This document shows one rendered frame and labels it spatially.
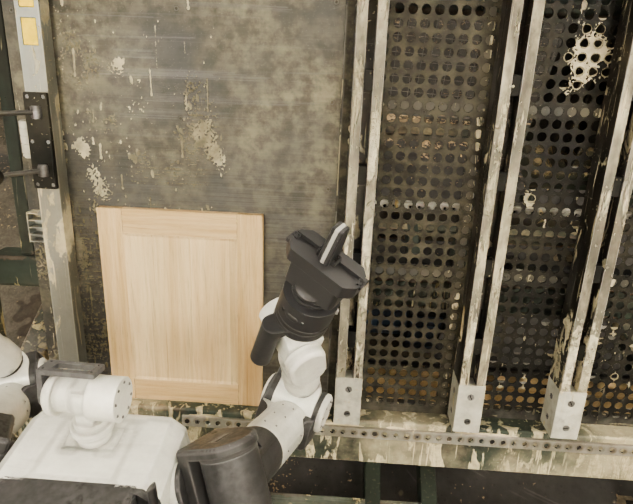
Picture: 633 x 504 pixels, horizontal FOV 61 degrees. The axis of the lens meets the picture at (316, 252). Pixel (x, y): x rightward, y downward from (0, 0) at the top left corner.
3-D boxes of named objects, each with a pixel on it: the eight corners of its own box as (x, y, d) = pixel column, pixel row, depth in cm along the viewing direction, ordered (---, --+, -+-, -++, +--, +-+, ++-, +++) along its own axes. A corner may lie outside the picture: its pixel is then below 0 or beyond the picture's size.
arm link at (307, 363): (326, 348, 83) (329, 378, 94) (299, 303, 87) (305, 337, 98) (289, 368, 81) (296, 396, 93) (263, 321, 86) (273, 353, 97)
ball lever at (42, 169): (44, 177, 116) (-21, 186, 106) (42, 159, 115) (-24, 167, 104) (54, 179, 114) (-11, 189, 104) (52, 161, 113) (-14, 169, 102)
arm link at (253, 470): (292, 490, 89) (261, 535, 76) (244, 497, 91) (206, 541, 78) (275, 421, 89) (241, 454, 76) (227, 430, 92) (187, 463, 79)
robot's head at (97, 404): (119, 444, 78) (110, 398, 74) (52, 437, 79) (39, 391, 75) (136, 411, 84) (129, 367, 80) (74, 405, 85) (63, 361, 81)
